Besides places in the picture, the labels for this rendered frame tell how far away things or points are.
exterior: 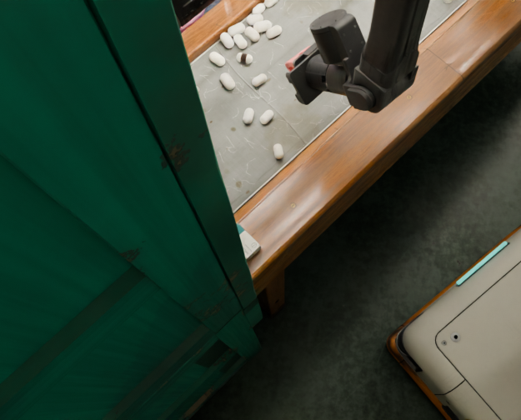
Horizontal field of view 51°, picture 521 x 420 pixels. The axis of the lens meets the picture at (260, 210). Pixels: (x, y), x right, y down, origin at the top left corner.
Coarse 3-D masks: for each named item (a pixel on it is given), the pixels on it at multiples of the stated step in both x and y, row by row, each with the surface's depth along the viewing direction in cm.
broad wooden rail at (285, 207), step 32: (480, 0) 113; (512, 0) 112; (448, 32) 110; (480, 32) 110; (512, 32) 110; (448, 64) 108; (480, 64) 110; (416, 96) 106; (448, 96) 109; (352, 128) 104; (384, 128) 104; (416, 128) 108; (320, 160) 103; (352, 160) 102; (384, 160) 109; (288, 192) 101; (320, 192) 101; (352, 192) 108; (256, 224) 99; (288, 224) 99; (320, 224) 108; (256, 256) 98; (288, 256) 107; (256, 288) 106
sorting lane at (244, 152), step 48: (288, 0) 117; (336, 0) 117; (432, 0) 116; (240, 48) 114; (288, 48) 114; (240, 96) 111; (288, 96) 110; (336, 96) 110; (240, 144) 107; (288, 144) 107; (240, 192) 104
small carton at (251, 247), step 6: (240, 228) 97; (240, 234) 97; (246, 234) 97; (246, 240) 96; (252, 240) 96; (246, 246) 96; (252, 246) 96; (258, 246) 96; (246, 252) 96; (252, 252) 96; (246, 258) 95
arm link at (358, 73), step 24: (384, 0) 64; (408, 0) 61; (384, 24) 66; (408, 24) 64; (384, 48) 69; (408, 48) 69; (360, 72) 75; (384, 72) 71; (408, 72) 75; (384, 96) 74
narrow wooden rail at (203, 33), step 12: (228, 0) 115; (240, 0) 115; (252, 0) 115; (264, 0) 117; (216, 12) 114; (228, 12) 114; (240, 12) 114; (192, 24) 114; (204, 24) 113; (216, 24) 113; (228, 24) 114; (192, 36) 113; (204, 36) 112; (216, 36) 113; (192, 48) 112; (204, 48) 113; (192, 60) 113
